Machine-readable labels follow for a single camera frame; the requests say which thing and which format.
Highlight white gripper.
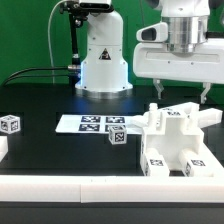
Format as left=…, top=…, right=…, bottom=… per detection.
left=133, top=22, right=224, bottom=104

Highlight white chair seat block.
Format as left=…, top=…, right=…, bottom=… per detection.
left=141, top=111, right=204, bottom=170

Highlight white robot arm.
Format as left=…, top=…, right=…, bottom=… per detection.
left=76, top=0, right=224, bottom=98

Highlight white chair back piece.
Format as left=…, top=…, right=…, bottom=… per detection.
left=131, top=102, right=199, bottom=127

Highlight small white tag cube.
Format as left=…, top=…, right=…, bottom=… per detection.
left=108, top=125, right=127, bottom=145

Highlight white tag sheet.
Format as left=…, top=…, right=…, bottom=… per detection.
left=56, top=114, right=143, bottom=134

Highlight white tag cube far left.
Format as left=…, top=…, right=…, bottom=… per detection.
left=0, top=115, right=21, bottom=134

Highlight white block left edge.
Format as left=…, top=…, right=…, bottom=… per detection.
left=0, top=136, right=8, bottom=162

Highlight white right fence rail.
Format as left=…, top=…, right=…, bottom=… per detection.
left=200, top=144, right=224, bottom=178

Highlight white fence rail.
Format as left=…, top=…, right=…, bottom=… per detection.
left=0, top=175, right=224, bottom=203
left=200, top=144, right=224, bottom=178

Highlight black cables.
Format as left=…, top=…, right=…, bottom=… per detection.
left=0, top=65, right=82, bottom=87

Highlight grey cable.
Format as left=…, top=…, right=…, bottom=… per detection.
left=47, top=0, right=69, bottom=84

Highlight white front fence rail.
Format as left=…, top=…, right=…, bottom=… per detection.
left=0, top=175, right=224, bottom=203

